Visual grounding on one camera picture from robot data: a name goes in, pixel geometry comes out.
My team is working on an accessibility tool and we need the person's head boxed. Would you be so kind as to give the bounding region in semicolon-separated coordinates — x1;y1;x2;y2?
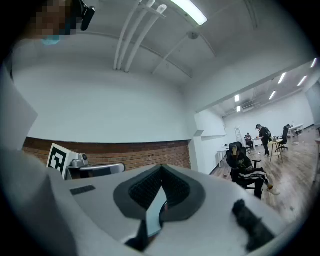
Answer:
24;0;83;41

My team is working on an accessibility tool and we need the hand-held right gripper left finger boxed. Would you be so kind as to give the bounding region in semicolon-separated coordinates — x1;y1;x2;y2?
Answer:
65;164;163;243

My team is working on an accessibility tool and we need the long ceiling light fixture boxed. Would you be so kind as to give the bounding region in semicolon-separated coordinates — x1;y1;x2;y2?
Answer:
171;0;208;26

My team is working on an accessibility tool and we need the white ceiling pipe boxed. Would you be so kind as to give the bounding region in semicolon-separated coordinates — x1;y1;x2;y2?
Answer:
113;0;143;71
124;4;168;73
117;0;156;71

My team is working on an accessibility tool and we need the light blue table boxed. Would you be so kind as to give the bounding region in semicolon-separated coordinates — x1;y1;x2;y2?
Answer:
146;186;169;237

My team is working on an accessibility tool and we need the group of ceiling light bars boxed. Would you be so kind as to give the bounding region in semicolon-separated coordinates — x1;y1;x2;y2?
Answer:
234;57;318;113

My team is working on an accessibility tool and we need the round wooden side table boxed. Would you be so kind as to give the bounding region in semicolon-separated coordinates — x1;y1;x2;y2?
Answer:
268;139;285;164

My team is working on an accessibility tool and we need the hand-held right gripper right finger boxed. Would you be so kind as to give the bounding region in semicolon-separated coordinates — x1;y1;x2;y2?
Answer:
149;164;288;256

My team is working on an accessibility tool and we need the aluminium ladder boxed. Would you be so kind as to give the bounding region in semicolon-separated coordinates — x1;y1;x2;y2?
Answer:
234;126;243;146

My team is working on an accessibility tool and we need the person's grey hooded sweatshirt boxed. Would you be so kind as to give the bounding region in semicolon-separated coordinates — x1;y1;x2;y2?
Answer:
0;62;76;256

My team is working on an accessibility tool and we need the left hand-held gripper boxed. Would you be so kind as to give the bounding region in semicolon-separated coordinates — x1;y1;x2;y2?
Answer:
46;142;126;181

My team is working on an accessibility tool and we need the blue face mask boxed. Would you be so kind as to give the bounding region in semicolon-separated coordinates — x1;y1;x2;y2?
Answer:
40;34;61;46

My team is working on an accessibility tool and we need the black head-worn camera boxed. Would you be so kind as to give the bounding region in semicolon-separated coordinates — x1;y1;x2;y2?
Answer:
72;0;96;32

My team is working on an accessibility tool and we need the white desk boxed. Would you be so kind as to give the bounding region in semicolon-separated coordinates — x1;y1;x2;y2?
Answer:
216;149;232;169
290;123;305;134

